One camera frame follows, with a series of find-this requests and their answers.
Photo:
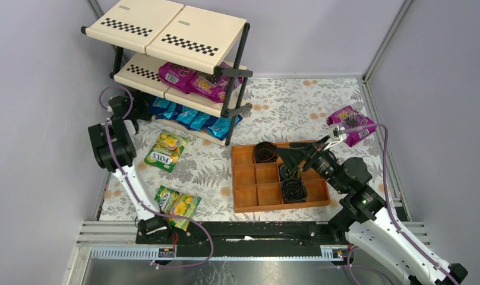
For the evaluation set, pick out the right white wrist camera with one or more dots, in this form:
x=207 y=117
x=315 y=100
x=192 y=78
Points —
x=336 y=137

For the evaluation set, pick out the blue candy bag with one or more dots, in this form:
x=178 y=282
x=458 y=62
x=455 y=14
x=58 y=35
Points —
x=165 y=109
x=218 y=127

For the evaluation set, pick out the floral patterned tablecloth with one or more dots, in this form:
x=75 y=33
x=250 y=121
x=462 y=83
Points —
x=282 y=110

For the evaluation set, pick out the orange wooden divider tray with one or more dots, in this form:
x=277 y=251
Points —
x=258 y=186

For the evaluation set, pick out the purple candy bag on shelf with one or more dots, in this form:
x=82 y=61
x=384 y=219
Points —
x=212 y=87

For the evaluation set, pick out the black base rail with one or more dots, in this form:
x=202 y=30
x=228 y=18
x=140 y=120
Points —
x=228 y=239

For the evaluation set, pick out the green fox's candy bag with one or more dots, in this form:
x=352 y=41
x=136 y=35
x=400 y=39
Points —
x=175 y=203
x=167 y=150

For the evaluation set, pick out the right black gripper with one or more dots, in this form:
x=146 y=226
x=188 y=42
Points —
x=308 y=156

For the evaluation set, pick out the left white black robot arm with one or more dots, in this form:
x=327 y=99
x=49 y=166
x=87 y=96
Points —
x=114 y=151

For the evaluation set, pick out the blue candy bag on shelf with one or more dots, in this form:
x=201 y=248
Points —
x=218 y=127

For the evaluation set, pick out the purple candy bag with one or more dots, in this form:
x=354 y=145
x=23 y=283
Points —
x=349 y=118
x=212 y=87

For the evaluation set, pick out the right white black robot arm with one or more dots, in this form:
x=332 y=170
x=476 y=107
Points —
x=367 y=220

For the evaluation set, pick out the large black rolled sock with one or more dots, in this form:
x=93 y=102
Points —
x=293 y=190

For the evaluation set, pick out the dark green rolled sock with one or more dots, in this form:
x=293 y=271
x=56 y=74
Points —
x=285 y=173

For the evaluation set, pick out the black orange rolled sock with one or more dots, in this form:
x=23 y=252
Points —
x=265 y=152

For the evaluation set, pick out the blue candy bag corner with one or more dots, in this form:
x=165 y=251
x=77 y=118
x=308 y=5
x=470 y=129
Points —
x=191 y=118

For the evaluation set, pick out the cream three-tier shelf rack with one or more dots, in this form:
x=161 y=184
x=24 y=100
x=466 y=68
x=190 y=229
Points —
x=148 y=34

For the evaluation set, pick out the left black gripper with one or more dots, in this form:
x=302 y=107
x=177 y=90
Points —
x=119 y=105

